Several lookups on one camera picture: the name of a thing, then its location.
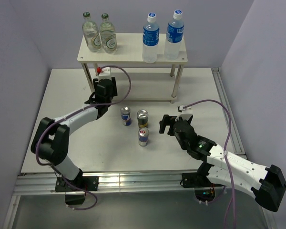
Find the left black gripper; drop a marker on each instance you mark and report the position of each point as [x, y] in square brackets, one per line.
[114, 91]

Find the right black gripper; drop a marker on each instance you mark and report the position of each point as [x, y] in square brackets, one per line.
[168, 120]

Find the black gold can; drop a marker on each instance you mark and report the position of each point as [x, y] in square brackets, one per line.
[142, 118]

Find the silver red bull can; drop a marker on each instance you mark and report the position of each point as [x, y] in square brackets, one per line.
[143, 135]

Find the blue red bull can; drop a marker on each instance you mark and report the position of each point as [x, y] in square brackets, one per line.
[126, 115]

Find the plastic water bottle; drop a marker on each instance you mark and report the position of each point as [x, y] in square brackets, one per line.
[151, 33]
[174, 35]

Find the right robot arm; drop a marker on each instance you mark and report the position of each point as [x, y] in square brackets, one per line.
[266, 185]

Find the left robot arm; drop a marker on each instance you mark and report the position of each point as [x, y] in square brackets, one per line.
[51, 141]

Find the white two-tier shelf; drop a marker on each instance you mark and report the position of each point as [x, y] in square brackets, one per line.
[158, 81]

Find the right glass bottle green cap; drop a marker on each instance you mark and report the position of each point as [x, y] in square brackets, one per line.
[108, 34]

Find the glass bottle green cap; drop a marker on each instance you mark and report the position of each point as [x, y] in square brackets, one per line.
[91, 33]
[108, 34]

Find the left glass bottle green cap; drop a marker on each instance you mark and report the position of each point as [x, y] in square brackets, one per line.
[91, 33]

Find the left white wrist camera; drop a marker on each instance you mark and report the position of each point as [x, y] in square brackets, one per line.
[103, 73]

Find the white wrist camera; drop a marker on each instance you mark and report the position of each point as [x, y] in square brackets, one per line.
[185, 114]
[103, 73]

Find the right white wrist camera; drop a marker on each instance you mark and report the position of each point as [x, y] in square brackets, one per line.
[185, 114]

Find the aluminium side rail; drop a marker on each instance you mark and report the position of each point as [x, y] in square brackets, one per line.
[236, 142]

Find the aluminium front rail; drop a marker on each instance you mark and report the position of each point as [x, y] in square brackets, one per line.
[44, 183]

